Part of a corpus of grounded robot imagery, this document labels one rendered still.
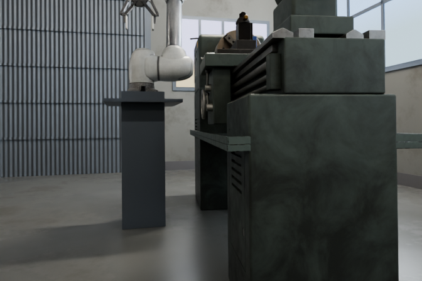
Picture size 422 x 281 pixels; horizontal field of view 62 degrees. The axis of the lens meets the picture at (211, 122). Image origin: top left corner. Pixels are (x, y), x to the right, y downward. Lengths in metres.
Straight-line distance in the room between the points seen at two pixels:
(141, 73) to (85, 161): 2.74
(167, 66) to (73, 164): 2.87
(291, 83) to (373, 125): 0.27
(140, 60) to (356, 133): 1.43
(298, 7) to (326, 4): 0.09
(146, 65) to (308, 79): 1.31
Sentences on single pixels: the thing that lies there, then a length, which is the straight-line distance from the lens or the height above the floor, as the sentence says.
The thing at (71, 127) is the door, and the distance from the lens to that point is 4.74.
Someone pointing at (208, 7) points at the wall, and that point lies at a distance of 5.16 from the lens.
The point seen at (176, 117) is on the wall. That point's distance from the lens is 4.80.
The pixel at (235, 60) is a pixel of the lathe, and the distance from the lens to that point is 1.64.
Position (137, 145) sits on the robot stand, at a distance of 2.08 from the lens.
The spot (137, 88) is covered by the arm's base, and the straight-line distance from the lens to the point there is 2.15.
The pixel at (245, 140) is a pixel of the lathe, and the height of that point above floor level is 0.55.
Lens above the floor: 0.59
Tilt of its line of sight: 1 degrees up
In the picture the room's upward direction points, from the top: 1 degrees counter-clockwise
